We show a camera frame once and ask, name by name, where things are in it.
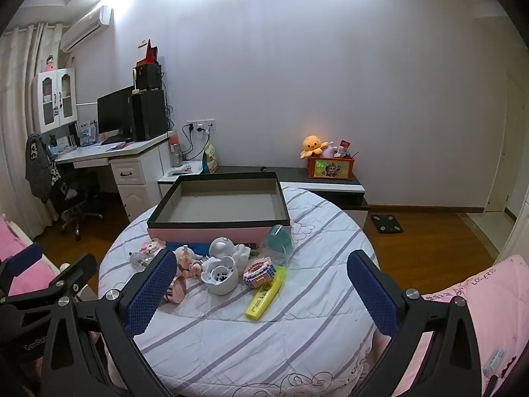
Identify beige curtain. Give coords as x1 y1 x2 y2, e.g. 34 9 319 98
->
0 22 64 241

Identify white door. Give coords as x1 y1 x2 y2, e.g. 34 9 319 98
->
485 70 529 216

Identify blue flat item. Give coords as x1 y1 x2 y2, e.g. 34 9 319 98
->
167 241 211 256

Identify white glass-door cabinet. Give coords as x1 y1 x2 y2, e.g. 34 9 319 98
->
32 67 79 134

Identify black and pink cardboard box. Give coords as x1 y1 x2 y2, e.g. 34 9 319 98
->
146 171 291 245

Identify blue boxes on desk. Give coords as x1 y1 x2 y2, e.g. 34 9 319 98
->
78 121 97 147

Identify dark grey jacket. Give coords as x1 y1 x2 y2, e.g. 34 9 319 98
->
25 133 62 203

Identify black bathroom scale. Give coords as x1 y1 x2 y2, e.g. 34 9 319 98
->
370 214 403 234

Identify black power cable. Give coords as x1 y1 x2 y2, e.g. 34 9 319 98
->
182 124 211 161

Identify white cat-shaped cup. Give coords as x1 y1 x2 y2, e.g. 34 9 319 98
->
200 255 240 296

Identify pink printed blanket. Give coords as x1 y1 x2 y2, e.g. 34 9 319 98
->
390 254 529 397

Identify black computer monitor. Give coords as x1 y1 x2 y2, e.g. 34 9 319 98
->
97 85 135 141

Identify red triangular object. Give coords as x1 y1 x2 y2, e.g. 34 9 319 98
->
138 39 160 66

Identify pink bed sheet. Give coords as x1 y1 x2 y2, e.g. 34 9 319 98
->
0 215 61 298

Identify white nightstand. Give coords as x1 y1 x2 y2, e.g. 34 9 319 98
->
157 161 205 211

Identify black office chair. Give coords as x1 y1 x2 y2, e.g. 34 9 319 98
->
50 165 104 241

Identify orange octopus plush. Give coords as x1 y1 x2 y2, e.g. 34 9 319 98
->
300 136 333 158

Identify striped white quilt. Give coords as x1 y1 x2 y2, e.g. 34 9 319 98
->
98 186 391 397

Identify yellow highlighter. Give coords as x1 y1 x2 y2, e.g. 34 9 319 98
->
245 265 287 321

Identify clear plastic figure toy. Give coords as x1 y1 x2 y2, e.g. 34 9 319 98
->
129 238 167 270

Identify pink brick-built donut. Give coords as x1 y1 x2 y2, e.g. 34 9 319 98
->
242 257 275 288

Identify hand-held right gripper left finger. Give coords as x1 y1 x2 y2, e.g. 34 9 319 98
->
39 250 178 397

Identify black speaker box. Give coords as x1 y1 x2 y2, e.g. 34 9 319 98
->
133 64 163 92

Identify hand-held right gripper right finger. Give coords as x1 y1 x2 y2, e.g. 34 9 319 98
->
346 250 497 397

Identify white desk with drawers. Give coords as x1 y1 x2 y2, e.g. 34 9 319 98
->
54 131 176 222

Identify white air conditioner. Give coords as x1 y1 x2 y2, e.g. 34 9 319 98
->
60 5 114 53

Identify black computer tower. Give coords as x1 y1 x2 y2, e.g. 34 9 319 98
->
131 90 168 142

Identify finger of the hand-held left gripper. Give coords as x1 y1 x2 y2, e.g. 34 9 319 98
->
4 253 98 311
0 242 44 298

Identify bottle with orange cap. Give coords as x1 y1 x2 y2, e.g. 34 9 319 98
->
169 134 183 166

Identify black and white low cabinet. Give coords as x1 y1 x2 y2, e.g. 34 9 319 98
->
215 165 370 232

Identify orange storage box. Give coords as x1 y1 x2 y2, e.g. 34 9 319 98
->
306 155 356 180

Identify clear teal tape dispenser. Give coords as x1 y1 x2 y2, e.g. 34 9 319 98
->
260 223 295 267

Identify yellow snack bag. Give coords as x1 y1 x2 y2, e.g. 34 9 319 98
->
202 143 219 174

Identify pink doll figure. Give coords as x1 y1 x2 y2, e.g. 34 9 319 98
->
163 245 204 303

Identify white round gadget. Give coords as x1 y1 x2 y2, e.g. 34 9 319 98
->
209 237 252 263

